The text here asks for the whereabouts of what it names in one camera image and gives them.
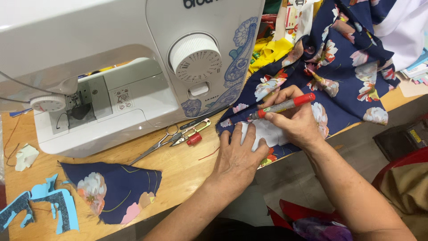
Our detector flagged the blue paper cutout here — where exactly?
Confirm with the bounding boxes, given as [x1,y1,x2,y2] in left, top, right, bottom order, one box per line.
[0,173,80,235]

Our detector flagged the yellow fabric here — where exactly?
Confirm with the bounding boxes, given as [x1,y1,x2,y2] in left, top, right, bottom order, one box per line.
[249,36,295,73]

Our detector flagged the white sewing machine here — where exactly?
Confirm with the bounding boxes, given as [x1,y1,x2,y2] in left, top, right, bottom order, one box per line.
[0,0,266,158]

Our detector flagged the white paper template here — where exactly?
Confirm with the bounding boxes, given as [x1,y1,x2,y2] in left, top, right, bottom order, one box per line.
[240,118,290,152]

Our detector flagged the gold handled thread snips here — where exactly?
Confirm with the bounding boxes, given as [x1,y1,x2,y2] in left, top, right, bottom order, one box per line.
[170,118,212,147]

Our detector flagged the white fabric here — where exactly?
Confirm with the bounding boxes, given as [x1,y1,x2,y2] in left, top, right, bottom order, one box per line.
[372,0,428,72]

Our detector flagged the red marker cap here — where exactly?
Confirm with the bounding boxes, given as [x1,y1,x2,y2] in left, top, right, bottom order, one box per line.
[186,132,203,146]

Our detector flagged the white paper scrap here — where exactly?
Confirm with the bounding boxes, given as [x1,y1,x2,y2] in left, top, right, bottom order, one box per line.
[15,143,40,172]

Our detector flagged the person's right hand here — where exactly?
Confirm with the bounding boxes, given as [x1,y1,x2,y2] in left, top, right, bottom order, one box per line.
[259,85,327,152]

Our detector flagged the heap of paper sheets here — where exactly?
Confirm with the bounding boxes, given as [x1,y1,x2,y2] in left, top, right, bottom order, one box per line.
[399,47,428,98]

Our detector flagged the large navy floral fabric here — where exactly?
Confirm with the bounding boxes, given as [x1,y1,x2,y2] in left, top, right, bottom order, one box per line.
[215,0,402,168]

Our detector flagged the heap of colourful packaging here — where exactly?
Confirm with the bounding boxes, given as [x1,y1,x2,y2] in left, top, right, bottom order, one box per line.
[257,0,323,46]

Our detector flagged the small navy floral fabric piece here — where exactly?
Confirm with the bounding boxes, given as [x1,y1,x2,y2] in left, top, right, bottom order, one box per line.
[58,161,163,225]

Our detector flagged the red and purple cloth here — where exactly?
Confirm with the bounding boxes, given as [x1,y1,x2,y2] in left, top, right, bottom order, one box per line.
[266,199,354,241]

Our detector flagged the tan cloth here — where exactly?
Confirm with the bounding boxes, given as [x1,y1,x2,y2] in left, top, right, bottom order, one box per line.
[379,162,428,241]

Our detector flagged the red plastic chair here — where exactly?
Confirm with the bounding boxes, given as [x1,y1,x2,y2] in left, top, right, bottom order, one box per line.
[371,147,428,192]

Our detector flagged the person's left hand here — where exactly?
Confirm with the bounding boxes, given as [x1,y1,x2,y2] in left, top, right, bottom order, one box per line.
[210,122,270,195]

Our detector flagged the long dark red thread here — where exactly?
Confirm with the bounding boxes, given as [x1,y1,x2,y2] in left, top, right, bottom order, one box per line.
[3,115,23,167]

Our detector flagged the silver scissors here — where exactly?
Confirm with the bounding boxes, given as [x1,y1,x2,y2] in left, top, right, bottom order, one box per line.
[129,124,180,166]

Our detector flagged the red marker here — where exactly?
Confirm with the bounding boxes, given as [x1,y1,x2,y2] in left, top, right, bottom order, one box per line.
[250,93,316,121]

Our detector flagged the short red thread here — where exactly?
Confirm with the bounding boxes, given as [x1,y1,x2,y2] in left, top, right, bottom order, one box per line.
[198,147,220,161]

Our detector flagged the black box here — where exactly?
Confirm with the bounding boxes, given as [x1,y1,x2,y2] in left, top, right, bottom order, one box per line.
[372,119,428,162]

